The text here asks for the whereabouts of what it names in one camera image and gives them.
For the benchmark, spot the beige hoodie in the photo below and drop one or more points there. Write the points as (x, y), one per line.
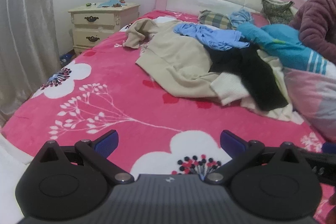
(178, 56)

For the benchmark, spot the cream wooden nightstand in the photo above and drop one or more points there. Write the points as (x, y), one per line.
(105, 16)

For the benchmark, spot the light blue t-shirt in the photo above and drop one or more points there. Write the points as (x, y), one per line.
(210, 36)

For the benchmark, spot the beige curtain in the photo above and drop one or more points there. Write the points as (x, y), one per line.
(26, 29)

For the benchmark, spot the black garment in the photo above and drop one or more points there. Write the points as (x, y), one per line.
(252, 77)

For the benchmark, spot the teal striped quilt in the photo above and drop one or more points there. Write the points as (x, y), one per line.
(275, 43)

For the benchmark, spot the pale blue crumpled cloth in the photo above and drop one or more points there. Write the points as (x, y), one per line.
(241, 16)

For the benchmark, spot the small brown object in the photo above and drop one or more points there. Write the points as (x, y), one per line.
(119, 3)

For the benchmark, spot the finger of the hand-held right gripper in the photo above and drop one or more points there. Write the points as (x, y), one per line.
(323, 163)

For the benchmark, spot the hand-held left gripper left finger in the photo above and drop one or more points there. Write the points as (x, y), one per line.
(105, 145)

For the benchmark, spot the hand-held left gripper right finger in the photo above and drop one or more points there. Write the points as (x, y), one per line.
(233, 142)

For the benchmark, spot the green patterned pillow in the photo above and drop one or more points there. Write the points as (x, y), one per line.
(277, 10)

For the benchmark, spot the checked pillow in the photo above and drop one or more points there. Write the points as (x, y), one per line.
(215, 19)

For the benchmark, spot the pink floral blanket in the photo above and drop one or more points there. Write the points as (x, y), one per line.
(118, 87)

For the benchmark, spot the white knit sweater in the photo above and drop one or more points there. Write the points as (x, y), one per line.
(228, 87)

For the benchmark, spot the small blue cloth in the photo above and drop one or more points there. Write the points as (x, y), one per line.
(109, 2)

